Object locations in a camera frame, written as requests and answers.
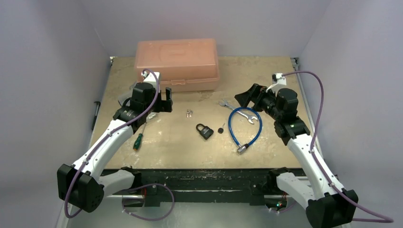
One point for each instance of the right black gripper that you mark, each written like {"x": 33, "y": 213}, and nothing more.
{"x": 254, "y": 98}

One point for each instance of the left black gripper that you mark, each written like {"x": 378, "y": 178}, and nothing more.
{"x": 163, "y": 106}

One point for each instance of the black padlock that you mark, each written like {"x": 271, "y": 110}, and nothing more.
{"x": 204, "y": 131}

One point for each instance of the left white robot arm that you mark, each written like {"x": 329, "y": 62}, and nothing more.
{"x": 82, "y": 183}

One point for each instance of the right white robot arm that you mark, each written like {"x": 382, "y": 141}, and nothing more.
{"x": 326, "y": 202}

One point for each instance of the silver open-end wrench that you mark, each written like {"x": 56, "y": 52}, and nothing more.
{"x": 249, "y": 117}

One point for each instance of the small silver keys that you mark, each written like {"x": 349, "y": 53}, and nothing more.
{"x": 189, "y": 113}

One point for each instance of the orange plastic toolbox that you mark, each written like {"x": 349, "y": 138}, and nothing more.
{"x": 184, "y": 65}

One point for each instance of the clear plastic parts box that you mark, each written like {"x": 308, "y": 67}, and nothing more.
{"x": 126, "y": 95}

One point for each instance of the black tool beside table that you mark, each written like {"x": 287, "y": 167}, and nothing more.
{"x": 97, "y": 103}

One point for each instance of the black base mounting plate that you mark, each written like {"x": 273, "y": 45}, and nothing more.
{"x": 253, "y": 186}

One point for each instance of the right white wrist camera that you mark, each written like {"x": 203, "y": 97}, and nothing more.
{"x": 278, "y": 80}

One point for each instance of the blue cable lock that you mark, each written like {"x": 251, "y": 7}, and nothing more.
{"x": 243, "y": 134}

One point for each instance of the green-handled screwdriver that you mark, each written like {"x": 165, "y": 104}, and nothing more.
{"x": 137, "y": 143}

